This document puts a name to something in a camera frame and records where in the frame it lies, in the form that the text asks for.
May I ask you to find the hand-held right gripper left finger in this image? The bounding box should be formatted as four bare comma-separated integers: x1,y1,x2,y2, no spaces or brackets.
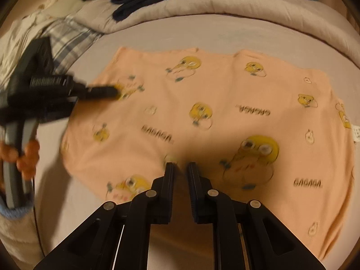
33,162,176,270

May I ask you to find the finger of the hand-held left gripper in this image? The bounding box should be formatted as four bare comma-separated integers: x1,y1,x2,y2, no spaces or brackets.
69,84,119,101

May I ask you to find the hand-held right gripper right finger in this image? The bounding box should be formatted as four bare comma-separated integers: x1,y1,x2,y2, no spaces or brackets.
187,162,326,270

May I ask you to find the peach printed long-sleeve shirt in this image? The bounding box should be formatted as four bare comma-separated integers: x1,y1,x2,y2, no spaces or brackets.
60,46,360,263

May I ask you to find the person's left hand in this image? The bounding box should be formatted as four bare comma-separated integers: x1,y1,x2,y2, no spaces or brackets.
0,138,40,181

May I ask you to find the plaid blanket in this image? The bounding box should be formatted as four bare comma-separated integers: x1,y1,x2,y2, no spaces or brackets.
41,13,105,75

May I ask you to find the white crumpled cloth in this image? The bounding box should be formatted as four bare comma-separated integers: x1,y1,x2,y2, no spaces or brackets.
0,0,61,86

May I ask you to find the grey duvet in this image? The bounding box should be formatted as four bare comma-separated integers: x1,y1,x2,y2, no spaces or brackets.
75,0,351,72

